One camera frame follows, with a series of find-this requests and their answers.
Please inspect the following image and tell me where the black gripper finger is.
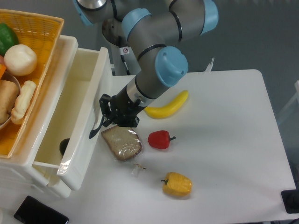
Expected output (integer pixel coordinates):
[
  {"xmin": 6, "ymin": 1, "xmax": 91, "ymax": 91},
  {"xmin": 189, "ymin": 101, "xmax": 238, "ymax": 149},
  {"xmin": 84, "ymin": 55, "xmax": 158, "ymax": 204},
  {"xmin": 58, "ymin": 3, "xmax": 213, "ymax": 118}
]
[
  {"xmin": 102, "ymin": 116, "xmax": 117, "ymax": 127},
  {"xmin": 99, "ymin": 94, "xmax": 111, "ymax": 118}
]

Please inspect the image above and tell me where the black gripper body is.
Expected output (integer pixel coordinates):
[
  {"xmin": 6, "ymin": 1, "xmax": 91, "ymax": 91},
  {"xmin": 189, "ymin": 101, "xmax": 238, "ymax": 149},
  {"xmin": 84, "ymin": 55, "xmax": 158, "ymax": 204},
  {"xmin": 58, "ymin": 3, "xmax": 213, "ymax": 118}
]
[{"xmin": 110, "ymin": 87, "xmax": 144, "ymax": 127}]

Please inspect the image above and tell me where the white drawer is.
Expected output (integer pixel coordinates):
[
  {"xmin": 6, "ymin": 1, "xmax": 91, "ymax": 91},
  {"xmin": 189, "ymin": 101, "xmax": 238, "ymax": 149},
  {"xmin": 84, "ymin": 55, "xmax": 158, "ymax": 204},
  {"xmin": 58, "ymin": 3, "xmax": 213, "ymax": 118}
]
[{"xmin": 35, "ymin": 48, "xmax": 112, "ymax": 191}]

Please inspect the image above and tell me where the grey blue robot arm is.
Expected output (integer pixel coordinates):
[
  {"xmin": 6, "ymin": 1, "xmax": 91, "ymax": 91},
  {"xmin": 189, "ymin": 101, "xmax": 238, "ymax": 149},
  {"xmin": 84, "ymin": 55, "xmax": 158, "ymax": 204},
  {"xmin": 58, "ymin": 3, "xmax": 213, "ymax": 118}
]
[{"xmin": 74, "ymin": 0, "xmax": 219, "ymax": 127}]

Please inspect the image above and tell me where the white drawer cabinet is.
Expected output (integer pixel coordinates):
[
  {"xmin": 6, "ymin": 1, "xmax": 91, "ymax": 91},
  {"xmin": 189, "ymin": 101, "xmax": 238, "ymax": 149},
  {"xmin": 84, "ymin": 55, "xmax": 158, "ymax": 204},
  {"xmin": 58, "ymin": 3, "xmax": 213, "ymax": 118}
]
[{"xmin": 0, "ymin": 35, "xmax": 78, "ymax": 197}]

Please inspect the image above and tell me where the bread slice in plastic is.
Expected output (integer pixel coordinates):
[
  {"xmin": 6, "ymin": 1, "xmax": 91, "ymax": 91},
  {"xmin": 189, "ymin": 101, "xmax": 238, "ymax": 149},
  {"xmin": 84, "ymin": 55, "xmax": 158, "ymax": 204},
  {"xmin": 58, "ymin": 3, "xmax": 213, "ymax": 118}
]
[{"xmin": 101, "ymin": 126, "xmax": 147, "ymax": 177}]

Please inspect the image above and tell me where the yellow toy banana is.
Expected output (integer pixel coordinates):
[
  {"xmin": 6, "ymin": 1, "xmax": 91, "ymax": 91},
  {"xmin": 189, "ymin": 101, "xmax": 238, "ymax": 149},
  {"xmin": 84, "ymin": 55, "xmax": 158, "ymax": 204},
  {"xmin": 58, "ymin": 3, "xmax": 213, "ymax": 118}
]
[{"xmin": 144, "ymin": 90, "xmax": 189, "ymax": 119}]

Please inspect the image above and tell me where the red toy bell pepper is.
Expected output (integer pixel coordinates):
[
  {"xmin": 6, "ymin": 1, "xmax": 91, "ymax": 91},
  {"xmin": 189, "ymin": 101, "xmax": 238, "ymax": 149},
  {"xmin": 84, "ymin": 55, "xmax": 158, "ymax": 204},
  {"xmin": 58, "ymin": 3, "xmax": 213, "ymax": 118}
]
[{"xmin": 148, "ymin": 130, "xmax": 176, "ymax": 150}]

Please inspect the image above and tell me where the beige toy pastry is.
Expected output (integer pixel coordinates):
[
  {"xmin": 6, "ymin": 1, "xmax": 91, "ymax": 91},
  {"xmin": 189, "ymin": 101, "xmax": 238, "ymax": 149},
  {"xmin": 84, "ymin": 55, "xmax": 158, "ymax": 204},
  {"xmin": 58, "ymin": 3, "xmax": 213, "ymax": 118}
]
[{"xmin": 11, "ymin": 80, "xmax": 36, "ymax": 125}]

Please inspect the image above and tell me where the yellow toy bell pepper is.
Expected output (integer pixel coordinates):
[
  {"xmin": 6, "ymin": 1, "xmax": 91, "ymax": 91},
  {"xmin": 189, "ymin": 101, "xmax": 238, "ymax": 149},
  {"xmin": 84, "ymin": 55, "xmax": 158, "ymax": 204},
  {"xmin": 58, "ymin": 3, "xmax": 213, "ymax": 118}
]
[{"xmin": 160, "ymin": 172, "xmax": 193, "ymax": 197}]

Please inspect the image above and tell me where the orange woven basket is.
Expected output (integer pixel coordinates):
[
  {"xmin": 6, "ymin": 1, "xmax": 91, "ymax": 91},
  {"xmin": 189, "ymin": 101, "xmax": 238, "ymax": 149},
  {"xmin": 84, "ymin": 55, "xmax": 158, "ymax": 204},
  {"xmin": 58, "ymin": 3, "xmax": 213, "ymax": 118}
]
[{"xmin": 0, "ymin": 9, "xmax": 64, "ymax": 159}]

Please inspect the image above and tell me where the white round toy bun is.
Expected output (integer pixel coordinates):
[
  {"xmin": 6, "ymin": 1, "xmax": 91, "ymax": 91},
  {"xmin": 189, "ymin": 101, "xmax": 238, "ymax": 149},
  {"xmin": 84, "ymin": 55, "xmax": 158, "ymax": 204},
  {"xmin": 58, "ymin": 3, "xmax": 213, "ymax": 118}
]
[{"xmin": 4, "ymin": 44, "xmax": 37, "ymax": 76}]

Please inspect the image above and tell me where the brown toy bread roll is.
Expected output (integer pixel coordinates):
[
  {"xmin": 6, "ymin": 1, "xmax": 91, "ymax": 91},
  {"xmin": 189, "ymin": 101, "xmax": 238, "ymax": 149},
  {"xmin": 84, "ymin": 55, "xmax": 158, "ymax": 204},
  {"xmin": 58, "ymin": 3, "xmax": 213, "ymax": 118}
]
[{"xmin": 0, "ymin": 80, "xmax": 19, "ymax": 124}]

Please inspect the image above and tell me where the grey bowl in basket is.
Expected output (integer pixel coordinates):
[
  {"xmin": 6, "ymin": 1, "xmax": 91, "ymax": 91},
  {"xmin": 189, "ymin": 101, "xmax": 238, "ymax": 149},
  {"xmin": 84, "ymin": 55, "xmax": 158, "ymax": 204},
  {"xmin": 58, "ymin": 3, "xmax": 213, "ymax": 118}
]
[{"xmin": 0, "ymin": 72, "xmax": 21, "ymax": 129}]

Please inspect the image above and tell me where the orange toy carrot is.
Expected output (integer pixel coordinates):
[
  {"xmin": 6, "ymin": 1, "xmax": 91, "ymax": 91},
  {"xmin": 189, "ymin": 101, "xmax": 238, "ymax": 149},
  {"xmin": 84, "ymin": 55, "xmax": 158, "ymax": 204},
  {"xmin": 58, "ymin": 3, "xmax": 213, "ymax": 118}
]
[{"xmin": 0, "ymin": 64, "xmax": 7, "ymax": 79}]

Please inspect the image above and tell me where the green toy pepper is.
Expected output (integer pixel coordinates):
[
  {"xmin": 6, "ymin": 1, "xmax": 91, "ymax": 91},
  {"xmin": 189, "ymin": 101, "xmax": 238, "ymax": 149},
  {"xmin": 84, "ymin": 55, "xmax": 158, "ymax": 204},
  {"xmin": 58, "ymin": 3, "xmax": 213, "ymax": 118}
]
[{"xmin": 0, "ymin": 23, "xmax": 19, "ymax": 56}]

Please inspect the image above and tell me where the black smartphone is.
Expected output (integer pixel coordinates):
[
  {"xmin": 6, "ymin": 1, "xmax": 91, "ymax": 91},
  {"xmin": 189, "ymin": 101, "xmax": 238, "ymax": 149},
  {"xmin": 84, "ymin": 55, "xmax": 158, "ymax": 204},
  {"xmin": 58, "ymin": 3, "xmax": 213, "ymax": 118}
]
[{"xmin": 14, "ymin": 196, "xmax": 69, "ymax": 224}]

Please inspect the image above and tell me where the black device at edge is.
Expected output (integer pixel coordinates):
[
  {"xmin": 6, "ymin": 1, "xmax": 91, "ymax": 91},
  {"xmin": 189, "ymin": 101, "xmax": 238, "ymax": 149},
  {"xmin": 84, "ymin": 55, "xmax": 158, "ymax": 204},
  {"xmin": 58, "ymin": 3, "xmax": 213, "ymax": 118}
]
[{"xmin": 281, "ymin": 189, "xmax": 299, "ymax": 214}]

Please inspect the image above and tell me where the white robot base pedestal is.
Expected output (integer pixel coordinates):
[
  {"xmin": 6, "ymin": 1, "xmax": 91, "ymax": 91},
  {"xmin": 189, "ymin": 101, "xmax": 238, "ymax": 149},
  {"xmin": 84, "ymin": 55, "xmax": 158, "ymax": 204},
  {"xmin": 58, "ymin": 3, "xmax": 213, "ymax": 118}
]
[{"xmin": 101, "ymin": 18, "xmax": 141, "ymax": 76}]

